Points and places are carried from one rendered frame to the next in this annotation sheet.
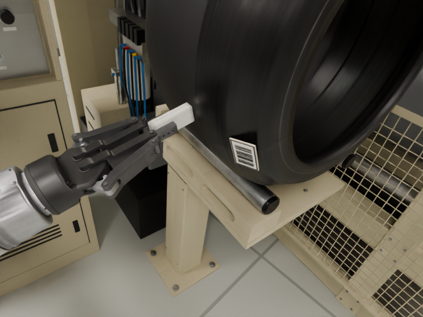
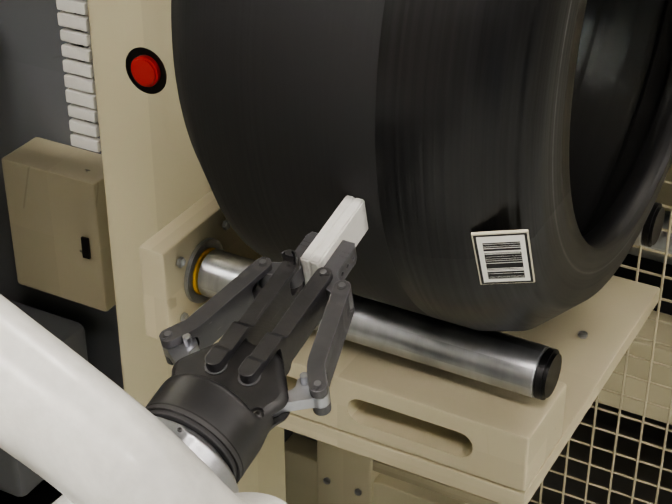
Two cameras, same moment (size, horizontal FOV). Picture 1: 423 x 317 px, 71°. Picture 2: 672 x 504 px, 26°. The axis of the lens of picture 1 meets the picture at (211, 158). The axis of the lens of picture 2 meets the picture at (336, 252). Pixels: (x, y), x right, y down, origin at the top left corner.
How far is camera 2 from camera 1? 64 cm
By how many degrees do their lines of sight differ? 18
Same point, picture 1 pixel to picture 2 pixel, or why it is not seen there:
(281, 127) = (554, 182)
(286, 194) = not seen: hidden behind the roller
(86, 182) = (277, 397)
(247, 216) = (502, 423)
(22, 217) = not seen: hidden behind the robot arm
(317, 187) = (603, 317)
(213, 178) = (372, 374)
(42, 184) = (219, 420)
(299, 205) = (586, 374)
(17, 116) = not seen: outside the picture
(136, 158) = (334, 325)
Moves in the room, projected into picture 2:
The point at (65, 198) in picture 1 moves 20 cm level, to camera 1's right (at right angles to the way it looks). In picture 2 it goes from (254, 438) to (545, 375)
